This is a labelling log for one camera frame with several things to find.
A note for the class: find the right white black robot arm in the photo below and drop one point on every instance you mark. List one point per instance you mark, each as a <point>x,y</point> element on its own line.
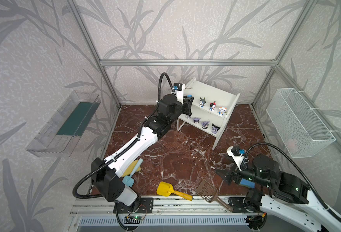
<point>292,199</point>

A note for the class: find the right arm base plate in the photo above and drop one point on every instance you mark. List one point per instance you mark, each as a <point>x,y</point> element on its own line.
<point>237,204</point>

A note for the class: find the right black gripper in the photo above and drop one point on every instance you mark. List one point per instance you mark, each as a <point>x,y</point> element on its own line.
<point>232,176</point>

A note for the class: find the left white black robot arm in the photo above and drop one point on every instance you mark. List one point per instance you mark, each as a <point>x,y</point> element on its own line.
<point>107,174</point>

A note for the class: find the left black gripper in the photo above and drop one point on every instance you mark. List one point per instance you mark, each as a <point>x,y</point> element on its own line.
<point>186,105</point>

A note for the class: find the grey suit Doraemon figure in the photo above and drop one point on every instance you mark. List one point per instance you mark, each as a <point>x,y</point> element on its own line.
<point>202,102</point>

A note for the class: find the yellow toy shovel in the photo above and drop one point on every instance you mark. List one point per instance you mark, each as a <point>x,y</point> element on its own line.
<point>166,189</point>

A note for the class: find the white two-tier shelf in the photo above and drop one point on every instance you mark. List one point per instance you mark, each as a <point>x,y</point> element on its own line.
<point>222,98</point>

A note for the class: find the blue yellow sponge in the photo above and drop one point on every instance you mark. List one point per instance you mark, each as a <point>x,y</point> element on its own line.
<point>247,183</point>

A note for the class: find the dark purple small figure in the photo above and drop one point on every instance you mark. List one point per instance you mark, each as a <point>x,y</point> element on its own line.
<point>197,119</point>

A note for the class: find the purple caped Kuromi figure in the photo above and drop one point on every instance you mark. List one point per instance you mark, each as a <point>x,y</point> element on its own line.
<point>205,124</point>

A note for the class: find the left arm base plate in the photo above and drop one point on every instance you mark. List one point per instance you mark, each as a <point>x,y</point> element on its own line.
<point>141,205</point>

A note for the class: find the blue white small figure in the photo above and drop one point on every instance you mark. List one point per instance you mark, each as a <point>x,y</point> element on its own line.
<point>222,111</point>

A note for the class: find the small circuit board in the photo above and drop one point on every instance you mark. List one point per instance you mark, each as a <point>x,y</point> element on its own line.
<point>135,218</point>

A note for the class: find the white wire mesh basket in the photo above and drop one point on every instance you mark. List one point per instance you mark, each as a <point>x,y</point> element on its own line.
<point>293,118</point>

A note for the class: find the brown slotted toy spatula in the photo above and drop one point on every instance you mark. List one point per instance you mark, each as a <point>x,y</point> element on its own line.
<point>209,193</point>

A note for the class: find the pink item in basket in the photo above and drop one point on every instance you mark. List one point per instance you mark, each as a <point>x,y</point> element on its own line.
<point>292,146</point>

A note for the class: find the red ladybug Doraemon figure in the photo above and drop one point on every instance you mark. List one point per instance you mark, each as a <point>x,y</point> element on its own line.
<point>212,106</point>

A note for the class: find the clear plastic wall bin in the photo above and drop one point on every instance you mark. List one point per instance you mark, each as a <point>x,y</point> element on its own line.
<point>61,134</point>

